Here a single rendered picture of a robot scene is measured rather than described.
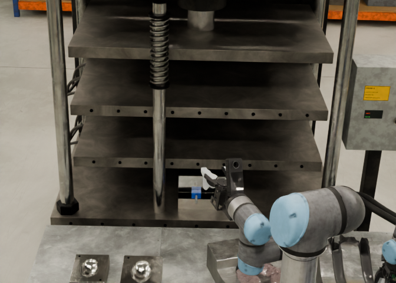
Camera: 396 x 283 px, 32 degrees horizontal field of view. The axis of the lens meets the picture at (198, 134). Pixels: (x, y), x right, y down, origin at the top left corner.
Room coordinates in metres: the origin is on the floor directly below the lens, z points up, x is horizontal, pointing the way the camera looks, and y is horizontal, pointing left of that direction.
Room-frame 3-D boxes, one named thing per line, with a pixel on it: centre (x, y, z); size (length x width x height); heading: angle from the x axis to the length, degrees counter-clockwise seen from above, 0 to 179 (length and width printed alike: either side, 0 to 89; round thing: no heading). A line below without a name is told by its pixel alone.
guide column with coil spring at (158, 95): (2.69, 0.17, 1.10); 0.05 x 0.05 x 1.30
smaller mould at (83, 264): (2.16, 0.40, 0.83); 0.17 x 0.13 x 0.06; 1
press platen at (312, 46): (3.09, 0.00, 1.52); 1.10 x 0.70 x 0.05; 91
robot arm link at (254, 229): (1.63, -0.16, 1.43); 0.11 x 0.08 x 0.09; 22
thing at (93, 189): (3.03, 0.00, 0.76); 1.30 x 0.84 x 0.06; 91
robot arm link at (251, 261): (1.64, -0.18, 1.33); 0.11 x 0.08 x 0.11; 112
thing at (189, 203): (2.95, -0.05, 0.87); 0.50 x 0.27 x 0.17; 1
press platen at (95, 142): (3.08, 0.00, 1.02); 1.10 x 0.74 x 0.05; 91
